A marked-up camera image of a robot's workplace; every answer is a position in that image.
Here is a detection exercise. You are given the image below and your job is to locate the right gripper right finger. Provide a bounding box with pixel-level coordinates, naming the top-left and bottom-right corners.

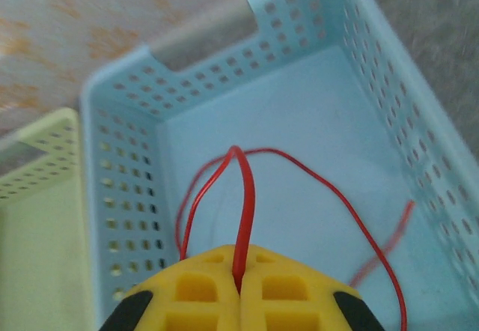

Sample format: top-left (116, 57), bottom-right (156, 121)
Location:
top-left (239, 244), bottom-right (386, 331)

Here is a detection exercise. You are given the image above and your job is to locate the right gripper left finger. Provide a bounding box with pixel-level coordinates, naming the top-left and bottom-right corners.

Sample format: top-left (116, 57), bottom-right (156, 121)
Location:
top-left (99, 244), bottom-right (242, 331)

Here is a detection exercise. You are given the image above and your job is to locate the thin red cable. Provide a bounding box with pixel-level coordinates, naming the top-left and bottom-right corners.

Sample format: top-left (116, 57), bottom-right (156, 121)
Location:
top-left (174, 145), bottom-right (416, 331)

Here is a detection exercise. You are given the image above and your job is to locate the green plastic basket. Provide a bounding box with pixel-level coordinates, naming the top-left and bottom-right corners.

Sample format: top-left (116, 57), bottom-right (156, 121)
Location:
top-left (0, 106), bottom-right (94, 331)

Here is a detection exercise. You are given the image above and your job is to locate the blue plastic basket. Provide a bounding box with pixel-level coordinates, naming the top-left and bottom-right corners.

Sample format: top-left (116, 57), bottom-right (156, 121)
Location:
top-left (79, 0), bottom-right (479, 331)

